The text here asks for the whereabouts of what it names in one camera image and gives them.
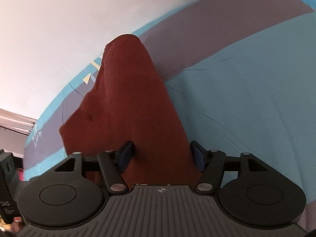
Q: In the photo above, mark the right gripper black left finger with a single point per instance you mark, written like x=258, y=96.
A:
x=74, y=191

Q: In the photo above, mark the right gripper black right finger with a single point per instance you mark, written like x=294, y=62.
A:
x=247, y=189

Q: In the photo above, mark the dark red knit sweater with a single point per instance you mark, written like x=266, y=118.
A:
x=129, y=102

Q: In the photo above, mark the blue and purple bedsheet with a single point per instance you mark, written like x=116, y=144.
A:
x=241, y=76

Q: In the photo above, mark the white window frame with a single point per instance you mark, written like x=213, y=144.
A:
x=15, y=129

